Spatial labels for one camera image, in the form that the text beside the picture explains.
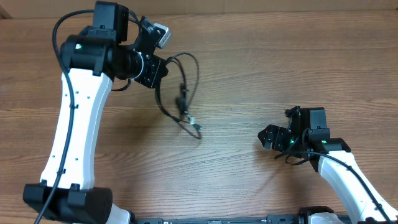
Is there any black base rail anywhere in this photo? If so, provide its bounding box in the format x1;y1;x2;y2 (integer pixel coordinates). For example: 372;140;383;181
133;215;308;224

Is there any black usb cable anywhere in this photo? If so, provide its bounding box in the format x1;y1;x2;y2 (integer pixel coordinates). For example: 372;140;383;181
154;51;203;140

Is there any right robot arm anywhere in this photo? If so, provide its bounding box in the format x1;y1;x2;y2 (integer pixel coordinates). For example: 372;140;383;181
257;106;397;223

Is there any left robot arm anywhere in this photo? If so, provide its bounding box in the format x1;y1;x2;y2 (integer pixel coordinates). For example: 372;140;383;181
23;1;171;223

